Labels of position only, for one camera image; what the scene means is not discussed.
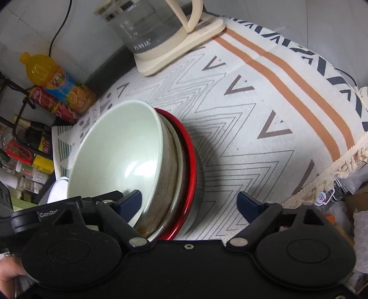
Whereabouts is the glass kettle with cream handle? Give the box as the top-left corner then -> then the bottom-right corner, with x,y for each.
95,0 -> 205,55

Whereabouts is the large pale green bowl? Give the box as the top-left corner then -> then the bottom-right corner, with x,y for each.
67,100 -> 182,237

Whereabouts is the yellow box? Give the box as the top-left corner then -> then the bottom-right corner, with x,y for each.
32,155 -> 55,175

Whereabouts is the dark glass bottle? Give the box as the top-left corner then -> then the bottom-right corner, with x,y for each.
11,114 -> 53,133

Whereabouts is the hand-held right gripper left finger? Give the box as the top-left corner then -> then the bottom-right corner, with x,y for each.
55,190 -> 150,249

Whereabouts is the black power cable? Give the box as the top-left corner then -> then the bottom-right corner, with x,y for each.
48,0 -> 73,57

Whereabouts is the patterned beige table cloth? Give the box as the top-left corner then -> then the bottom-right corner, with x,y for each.
52,11 -> 368,241

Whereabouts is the red bowl with green inside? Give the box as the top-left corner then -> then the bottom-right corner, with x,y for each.
149,108 -> 199,241

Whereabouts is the red packet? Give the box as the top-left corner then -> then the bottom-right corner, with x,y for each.
6,140 -> 34,165

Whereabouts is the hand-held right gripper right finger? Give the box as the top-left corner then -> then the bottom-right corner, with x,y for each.
237,191 -> 330,251

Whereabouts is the large white plate blue print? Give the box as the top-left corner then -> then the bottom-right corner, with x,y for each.
47,176 -> 70,205

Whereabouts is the cream kettle base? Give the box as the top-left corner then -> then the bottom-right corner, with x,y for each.
134,13 -> 226,77

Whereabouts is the thin black cable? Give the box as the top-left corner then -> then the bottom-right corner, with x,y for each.
335,68 -> 360,87

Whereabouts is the orange juice bottle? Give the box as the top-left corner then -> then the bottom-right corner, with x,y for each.
20,52 -> 97,114

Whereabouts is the person's left hand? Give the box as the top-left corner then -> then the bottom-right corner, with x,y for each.
0,253 -> 27,299

